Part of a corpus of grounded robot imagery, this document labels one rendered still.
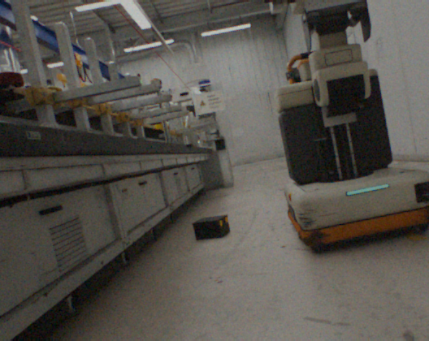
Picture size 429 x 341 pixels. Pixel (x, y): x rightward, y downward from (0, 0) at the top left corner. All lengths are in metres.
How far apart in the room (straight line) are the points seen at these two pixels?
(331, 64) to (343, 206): 0.63
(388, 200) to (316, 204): 0.32
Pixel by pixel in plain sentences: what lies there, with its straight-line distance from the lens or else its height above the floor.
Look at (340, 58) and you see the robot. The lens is 1.69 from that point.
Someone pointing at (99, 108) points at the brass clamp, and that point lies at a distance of 1.71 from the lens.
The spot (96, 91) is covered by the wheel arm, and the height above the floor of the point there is 0.80.
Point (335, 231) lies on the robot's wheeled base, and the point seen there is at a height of 0.10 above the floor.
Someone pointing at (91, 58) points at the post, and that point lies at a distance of 1.79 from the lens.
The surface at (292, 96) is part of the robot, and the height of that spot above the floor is 0.75.
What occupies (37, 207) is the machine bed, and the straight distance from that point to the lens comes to 1.58.
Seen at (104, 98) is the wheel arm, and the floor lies 0.83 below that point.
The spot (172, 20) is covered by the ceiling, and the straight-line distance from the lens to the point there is 11.93.
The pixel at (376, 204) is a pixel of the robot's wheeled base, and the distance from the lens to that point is 1.62.
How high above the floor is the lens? 0.51
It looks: 4 degrees down
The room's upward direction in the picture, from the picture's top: 11 degrees counter-clockwise
